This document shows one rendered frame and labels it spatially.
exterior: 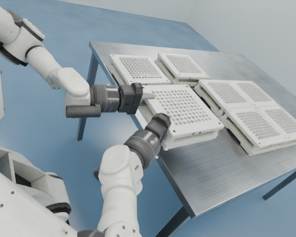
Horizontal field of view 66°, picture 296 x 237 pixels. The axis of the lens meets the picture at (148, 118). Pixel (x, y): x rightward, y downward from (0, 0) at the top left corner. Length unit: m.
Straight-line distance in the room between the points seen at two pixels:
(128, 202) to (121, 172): 0.06
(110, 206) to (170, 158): 0.49
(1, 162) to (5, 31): 0.38
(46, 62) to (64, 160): 1.14
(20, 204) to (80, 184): 1.44
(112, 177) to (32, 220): 0.23
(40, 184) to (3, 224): 0.64
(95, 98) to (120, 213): 0.38
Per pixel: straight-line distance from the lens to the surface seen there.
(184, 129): 0.73
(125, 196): 0.45
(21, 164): 0.82
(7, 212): 0.26
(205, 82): 1.33
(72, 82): 0.67
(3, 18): 0.77
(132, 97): 0.72
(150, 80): 1.10
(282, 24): 4.50
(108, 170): 0.47
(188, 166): 0.89
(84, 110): 0.67
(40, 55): 0.78
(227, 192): 0.92
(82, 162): 1.81
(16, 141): 1.92
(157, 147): 0.60
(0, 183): 0.28
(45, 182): 0.89
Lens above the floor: 1.46
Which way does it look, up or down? 39 degrees down
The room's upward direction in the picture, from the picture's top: 25 degrees clockwise
